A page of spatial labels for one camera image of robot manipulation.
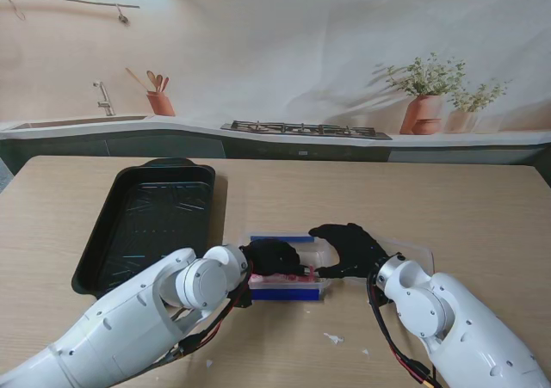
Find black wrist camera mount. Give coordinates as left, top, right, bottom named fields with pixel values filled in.
left=368, top=288, right=393, bottom=307
left=234, top=288, right=255, bottom=310

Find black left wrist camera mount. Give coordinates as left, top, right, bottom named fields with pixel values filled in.
left=234, top=288, right=255, bottom=310

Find red black left arm cable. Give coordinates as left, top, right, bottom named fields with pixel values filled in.
left=150, top=271, right=255, bottom=367

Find printed kitchen backdrop cloth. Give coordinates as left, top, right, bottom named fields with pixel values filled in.
left=0, top=0, right=551, bottom=165

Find red black arm cable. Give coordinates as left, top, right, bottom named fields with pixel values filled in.
left=150, top=271, right=255, bottom=367
left=365, top=275, right=444, bottom=388

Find clear plastic container blue flaps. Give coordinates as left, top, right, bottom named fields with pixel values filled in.
left=238, top=229, right=333, bottom=303

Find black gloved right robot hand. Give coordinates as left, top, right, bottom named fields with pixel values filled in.
left=308, top=222, right=391, bottom=280

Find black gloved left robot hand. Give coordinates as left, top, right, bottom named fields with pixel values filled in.
left=239, top=240, right=305, bottom=277

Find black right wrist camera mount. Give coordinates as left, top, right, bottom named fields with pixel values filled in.
left=368, top=288, right=393, bottom=307

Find red black right arm cable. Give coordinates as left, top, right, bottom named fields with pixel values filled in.
left=365, top=275, right=444, bottom=388

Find clear lid with blue label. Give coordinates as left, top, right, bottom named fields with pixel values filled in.
left=339, top=232, right=435, bottom=286

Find black baking tray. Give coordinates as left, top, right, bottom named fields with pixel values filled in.
left=71, top=157, right=217, bottom=299

